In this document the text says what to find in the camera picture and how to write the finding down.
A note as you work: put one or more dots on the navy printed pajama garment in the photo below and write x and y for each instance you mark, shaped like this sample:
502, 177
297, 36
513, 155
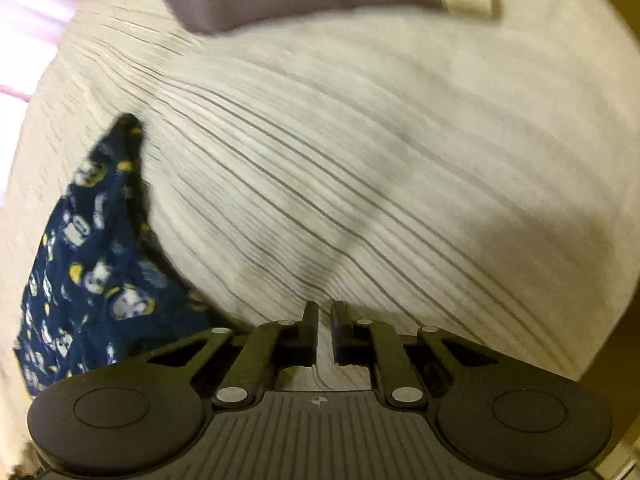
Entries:
90, 240

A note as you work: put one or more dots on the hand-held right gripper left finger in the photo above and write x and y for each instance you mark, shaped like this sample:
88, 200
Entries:
310, 335

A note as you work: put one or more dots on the pink sheer curtain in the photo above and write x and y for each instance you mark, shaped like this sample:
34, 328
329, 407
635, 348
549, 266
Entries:
30, 20

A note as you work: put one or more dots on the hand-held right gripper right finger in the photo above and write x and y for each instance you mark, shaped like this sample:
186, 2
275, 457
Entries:
341, 335

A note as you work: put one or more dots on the bed with striped cover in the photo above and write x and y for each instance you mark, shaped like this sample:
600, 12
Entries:
350, 160

